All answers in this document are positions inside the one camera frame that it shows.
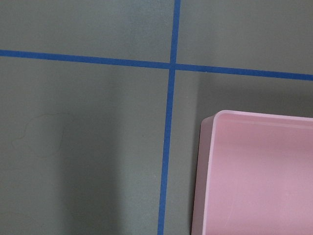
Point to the pink plastic bin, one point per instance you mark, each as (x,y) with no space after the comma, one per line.
(254,175)

